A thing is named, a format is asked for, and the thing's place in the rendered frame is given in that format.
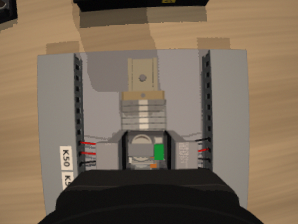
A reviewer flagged black open-top tray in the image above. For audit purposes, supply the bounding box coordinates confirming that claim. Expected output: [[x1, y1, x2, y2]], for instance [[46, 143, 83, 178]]
[[73, 0, 209, 12]]

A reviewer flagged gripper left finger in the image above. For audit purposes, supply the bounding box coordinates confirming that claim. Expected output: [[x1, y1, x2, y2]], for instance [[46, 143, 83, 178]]
[[95, 131, 128, 170]]

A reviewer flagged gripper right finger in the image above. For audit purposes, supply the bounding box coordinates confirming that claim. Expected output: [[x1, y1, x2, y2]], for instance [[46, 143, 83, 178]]
[[164, 130, 198, 169]]

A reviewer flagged grey mounting plate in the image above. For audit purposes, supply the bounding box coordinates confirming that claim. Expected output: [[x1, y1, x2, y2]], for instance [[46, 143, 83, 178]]
[[75, 49, 210, 143]]

